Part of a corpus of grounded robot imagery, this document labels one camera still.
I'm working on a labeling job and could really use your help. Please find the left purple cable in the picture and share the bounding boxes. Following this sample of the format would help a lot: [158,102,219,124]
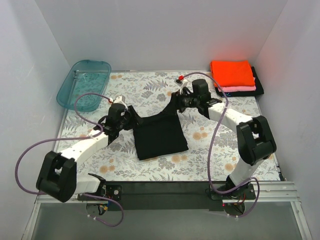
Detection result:
[14,92,125,227]

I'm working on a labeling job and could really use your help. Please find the teal transparent plastic bin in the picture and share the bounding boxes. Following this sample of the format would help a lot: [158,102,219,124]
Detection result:
[56,60,112,112]

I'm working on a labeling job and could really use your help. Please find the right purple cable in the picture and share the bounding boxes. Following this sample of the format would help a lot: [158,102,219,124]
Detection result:
[175,71,260,219]

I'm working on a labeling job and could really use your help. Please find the black folded t-shirt with logo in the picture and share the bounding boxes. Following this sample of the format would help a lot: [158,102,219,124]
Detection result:
[214,67,264,98]

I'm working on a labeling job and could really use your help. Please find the purple cable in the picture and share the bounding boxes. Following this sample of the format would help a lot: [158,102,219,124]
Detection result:
[14,92,125,227]
[175,71,260,219]

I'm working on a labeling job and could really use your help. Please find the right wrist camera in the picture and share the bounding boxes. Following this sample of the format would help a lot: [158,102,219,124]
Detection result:
[174,75,188,95]

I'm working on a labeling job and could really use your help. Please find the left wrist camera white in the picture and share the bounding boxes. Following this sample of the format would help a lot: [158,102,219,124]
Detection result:
[113,95,127,107]

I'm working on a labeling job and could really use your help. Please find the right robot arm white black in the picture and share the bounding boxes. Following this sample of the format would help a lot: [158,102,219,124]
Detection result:
[172,76,277,199]

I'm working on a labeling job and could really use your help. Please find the orange folded t-shirt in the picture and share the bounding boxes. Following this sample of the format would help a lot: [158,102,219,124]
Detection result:
[210,60,255,87]

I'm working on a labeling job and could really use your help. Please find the pink folded t-shirt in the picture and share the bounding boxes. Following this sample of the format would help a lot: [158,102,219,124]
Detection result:
[219,77,257,92]

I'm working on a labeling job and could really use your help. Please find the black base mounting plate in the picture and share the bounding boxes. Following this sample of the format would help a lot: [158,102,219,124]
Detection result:
[77,181,257,214]

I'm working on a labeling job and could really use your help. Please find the floral patterned table mat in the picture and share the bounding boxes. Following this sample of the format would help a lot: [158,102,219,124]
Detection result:
[49,71,281,182]

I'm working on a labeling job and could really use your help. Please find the aluminium frame rail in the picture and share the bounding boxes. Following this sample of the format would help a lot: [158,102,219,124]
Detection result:
[36,181,301,204]

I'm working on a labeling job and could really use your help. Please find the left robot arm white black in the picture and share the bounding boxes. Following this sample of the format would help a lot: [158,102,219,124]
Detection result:
[36,103,135,203]

